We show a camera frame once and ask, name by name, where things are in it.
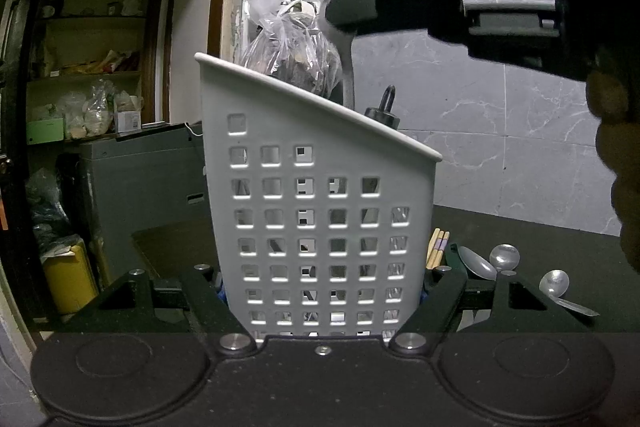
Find white perforated utensil basket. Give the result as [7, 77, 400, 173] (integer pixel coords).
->
[194, 52, 443, 344]

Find person's right hand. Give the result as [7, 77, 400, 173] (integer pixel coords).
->
[586, 72, 640, 273]

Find clear plastic bag dark contents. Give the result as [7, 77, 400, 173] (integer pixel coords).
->
[239, 0, 351, 104]

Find steel fork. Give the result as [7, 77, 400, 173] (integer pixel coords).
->
[324, 0, 373, 110]

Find yellow plastic container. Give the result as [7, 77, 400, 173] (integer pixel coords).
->
[42, 241, 99, 314]

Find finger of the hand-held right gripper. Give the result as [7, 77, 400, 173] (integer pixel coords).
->
[325, 0, 432, 36]

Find pile of snack packets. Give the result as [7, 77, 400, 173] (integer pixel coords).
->
[60, 50, 142, 75]

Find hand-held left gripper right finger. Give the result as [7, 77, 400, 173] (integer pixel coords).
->
[389, 267, 594, 356]

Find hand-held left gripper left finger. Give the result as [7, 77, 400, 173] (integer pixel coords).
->
[60, 263, 257, 355]

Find wooden shelf unit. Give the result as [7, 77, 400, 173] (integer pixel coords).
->
[25, 0, 168, 143]

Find clear bags of food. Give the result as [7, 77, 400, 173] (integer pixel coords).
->
[65, 80, 117, 140]

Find dark plastic bag pile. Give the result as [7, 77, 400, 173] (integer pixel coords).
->
[25, 167, 73, 258]

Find steel spoon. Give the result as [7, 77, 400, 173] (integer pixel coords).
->
[539, 269, 600, 318]
[489, 244, 521, 271]
[452, 245, 499, 281]

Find small white box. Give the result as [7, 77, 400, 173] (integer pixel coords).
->
[114, 108, 144, 133]

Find grey cabinet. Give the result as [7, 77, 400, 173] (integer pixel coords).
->
[79, 122, 210, 295]

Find green box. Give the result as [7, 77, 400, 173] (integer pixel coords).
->
[26, 117, 67, 146]

